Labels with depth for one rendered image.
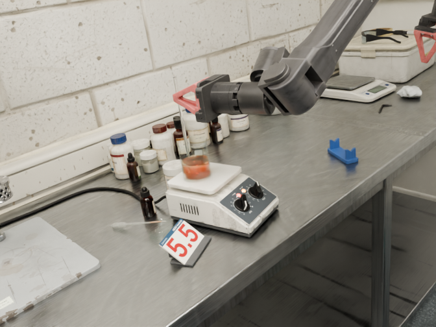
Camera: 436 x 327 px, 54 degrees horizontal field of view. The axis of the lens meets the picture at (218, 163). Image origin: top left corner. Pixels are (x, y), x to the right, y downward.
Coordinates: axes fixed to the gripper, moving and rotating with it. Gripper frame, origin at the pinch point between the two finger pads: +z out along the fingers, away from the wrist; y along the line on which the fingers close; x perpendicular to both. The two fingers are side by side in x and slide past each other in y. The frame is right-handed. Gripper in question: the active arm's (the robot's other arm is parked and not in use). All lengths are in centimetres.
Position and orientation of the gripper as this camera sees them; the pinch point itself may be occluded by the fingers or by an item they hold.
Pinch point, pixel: (178, 97)
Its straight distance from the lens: 85.1
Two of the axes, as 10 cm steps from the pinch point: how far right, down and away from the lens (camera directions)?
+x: 1.4, 9.1, 3.9
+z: -8.6, -0.9, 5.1
